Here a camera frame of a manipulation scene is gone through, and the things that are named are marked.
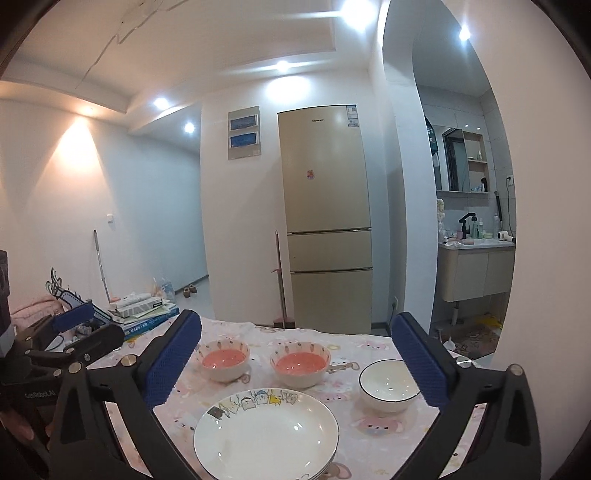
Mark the grey wall electrical panel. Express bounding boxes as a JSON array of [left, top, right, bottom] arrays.
[[228, 106, 260, 161]]

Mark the blue white cartoon cutout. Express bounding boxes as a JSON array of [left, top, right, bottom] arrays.
[[45, 268, 112, 325]]

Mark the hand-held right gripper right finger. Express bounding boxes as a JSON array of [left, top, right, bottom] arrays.
[[392, 311, 542, 480]]

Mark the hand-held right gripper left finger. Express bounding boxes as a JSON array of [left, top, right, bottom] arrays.
[[48, 309, 206, 480]]

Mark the pink carrot print bowl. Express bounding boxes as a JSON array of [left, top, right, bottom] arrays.
[[201, 340, 250, 383], [270, 340, 332, 389]]

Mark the person's left hand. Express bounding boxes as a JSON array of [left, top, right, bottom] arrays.
[[0, 407, 51, 444]]

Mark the mop with metal handle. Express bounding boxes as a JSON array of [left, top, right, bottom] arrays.
[[93, 230, 112, 302]]

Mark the beige bathroom vanity cabinet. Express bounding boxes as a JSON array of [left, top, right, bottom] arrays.
[[438, 242, 516, 303]]

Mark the bathroom mirror cabinet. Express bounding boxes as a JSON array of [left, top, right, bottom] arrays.
[[436, 124, 491, 195]]

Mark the patterned bathroom floor mat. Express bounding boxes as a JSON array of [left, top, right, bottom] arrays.
[[455, 318, 504, 357]]

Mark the white ribbed black-rimmed bowl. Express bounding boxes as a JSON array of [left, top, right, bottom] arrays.
[[359, 359, 422, 413]]

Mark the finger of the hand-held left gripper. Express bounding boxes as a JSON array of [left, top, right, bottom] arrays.
[[25, 324, 124, 371], [14, 305, 96, 346]]

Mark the pink cloth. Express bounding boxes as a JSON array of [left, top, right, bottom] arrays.
[[10, 295, 57, 320]]

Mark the clear plastic bag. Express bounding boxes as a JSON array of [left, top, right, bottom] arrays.
[[150, 276, 175, 302]]

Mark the beige three-door fridge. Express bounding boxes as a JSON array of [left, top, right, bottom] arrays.
[[277, 105, 374, 334]]

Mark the blue book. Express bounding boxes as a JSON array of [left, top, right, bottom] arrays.
[[121, 313, 181, 337]]

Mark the pink cartoon printed tablecloth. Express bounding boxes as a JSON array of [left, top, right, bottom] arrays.
[[88, 311, 444, 480]]

